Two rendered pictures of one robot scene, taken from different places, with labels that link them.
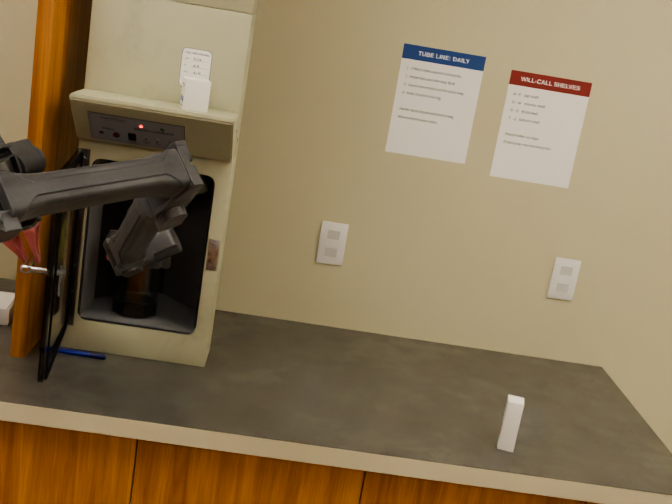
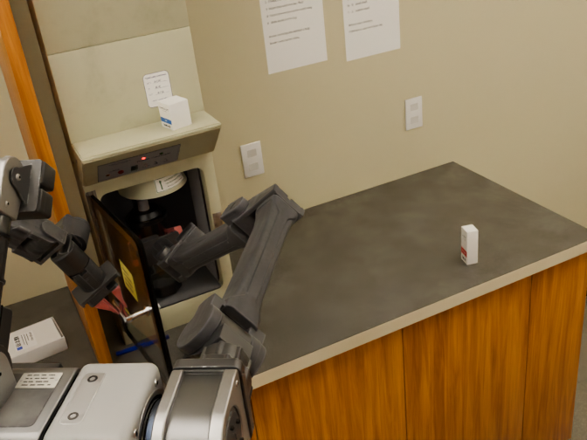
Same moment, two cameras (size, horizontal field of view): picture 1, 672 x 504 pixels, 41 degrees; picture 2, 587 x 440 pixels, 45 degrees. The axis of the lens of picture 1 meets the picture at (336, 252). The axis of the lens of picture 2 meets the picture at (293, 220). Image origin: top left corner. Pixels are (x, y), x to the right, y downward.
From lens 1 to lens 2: 0.75 m
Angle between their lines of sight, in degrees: 22
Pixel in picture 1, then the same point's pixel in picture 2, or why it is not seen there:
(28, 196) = (254, 307)
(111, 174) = (269, 247)
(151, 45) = (115, 85)
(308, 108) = (201, 65)
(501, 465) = (482, 277)
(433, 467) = (446, 301)
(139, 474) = (257, 409)
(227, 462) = (314, 368)
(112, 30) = (77, 85)
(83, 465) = not seen: hidden behind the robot
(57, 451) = not seen: hidden behind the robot
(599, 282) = (436, 105)
